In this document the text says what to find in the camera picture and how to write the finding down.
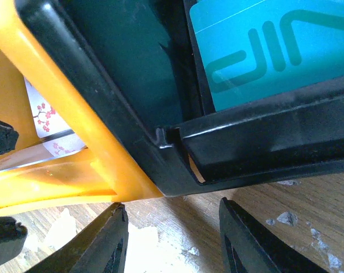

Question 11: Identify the black bin with teal cards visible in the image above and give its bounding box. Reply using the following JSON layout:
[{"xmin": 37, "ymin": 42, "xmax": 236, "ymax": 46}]
[{"xmin": 14, "ymin": 1, "xmax": 344, "ymax": 197}]

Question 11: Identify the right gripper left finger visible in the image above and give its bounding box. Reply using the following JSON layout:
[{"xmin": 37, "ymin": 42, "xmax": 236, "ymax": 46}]
[{"xmin": 28, "ymin": 202, "xmax": 129, "ymax": 272}]

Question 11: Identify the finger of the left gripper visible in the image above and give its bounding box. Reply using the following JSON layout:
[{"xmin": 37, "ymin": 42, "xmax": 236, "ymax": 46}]
[
  {"xmin": 0, "ymin": 217, "xmax": 28, "ymax": 265},
  {"xmin": 0, "ymin": 121, "xmax": 19, "ymax": 155}
]

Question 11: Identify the yellow bin with white cards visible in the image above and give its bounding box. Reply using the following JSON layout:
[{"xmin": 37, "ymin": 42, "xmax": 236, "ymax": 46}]
[{"xmin": 0, "ymin": 1, "xmax": 162, "ymax": 216}]

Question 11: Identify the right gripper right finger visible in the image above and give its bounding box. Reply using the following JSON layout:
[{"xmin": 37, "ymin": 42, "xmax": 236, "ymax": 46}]
[{"xmin": 219, "ymin": 197, "xmax": 326, "ymax": 272}]

